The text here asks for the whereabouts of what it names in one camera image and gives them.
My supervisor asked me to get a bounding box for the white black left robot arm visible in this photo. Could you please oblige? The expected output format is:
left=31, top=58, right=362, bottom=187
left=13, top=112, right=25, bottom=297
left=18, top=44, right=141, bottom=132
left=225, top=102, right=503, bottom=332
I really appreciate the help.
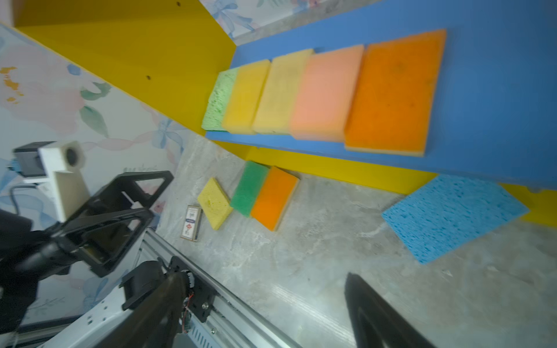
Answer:
left=1, top=171, right=194, bottom=347

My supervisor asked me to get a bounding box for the pink salmon sponge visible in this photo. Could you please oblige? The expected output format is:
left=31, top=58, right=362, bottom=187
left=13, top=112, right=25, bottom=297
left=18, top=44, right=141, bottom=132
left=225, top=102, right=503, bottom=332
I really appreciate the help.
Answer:
left=289, top=44, right=364, bottom=143

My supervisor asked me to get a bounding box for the small printed card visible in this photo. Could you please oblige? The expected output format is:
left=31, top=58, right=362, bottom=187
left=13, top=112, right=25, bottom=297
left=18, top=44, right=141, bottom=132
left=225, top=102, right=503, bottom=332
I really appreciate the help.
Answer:
left=181, top=205, right=202, bottom=242

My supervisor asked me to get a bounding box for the yellow pink blue wooden shelf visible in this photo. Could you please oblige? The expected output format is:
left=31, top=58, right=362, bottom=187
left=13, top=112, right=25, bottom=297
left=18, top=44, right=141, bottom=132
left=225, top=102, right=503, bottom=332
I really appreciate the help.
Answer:
left=12, top=1, right=556, bottom=226

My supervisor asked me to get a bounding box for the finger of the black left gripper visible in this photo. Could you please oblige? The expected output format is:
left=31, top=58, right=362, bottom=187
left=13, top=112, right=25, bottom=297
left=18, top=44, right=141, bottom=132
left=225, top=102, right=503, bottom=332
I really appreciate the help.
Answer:
left=52, top=207, right=154, bottom=277
left=66, top=171, right=174, bottom=224

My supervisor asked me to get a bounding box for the blue sponge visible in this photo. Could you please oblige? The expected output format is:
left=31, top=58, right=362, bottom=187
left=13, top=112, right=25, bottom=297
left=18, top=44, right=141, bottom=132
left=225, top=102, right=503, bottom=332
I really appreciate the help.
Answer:
left=381, top=175, right=529, bottom=264

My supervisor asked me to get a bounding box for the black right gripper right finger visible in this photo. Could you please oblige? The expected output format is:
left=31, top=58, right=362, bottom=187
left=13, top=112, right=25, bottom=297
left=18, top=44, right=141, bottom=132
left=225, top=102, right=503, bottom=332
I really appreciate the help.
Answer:
left=345, top=273, right=433, bottom=347

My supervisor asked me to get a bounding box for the light green sponge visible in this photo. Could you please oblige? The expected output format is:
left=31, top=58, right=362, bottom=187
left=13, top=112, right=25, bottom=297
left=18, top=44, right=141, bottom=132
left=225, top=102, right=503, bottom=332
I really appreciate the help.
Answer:
left=202, top=68, right=239, bottom=131

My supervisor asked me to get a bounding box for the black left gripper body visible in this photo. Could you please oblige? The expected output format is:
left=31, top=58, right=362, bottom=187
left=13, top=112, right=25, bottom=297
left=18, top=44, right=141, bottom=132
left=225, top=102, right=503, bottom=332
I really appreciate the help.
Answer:
left=1, top=210, right=79, bottom=296

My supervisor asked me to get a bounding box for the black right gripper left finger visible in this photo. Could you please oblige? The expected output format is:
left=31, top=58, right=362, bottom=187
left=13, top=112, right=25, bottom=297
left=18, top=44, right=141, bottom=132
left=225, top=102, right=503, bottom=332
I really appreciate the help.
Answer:
left=96, top=273, right=187, bottom=347

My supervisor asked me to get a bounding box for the dark green sponge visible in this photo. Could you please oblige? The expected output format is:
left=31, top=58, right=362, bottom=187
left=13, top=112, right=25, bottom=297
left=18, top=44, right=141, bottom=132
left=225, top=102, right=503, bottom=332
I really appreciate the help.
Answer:
left=230, top=161, right=270, bottom=218

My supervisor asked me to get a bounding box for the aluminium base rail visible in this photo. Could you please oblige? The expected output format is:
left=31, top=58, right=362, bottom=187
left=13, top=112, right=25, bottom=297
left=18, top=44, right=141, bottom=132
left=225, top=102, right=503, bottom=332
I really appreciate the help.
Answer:
left=17, top=228, right=305, bottom=348

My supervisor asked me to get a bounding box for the pale yellow sponge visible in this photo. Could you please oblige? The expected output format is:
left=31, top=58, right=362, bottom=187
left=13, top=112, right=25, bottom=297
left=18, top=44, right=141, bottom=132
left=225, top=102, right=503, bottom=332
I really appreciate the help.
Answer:
left=252, top=49, right=314, bottom=135

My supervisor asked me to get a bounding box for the orange sponge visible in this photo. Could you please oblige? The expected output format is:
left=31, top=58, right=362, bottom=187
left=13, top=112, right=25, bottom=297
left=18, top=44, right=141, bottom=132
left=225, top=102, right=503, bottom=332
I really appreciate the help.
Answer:
left=251, top=167, right=300, bottom=231
left=344, top=29, right=447, bottom=157

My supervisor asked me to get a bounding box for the bright yellow sponge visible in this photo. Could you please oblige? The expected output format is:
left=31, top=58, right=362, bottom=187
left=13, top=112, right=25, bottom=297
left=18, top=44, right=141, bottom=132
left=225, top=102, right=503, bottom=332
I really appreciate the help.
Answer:
left=222, top=59, right=271, bottom=135

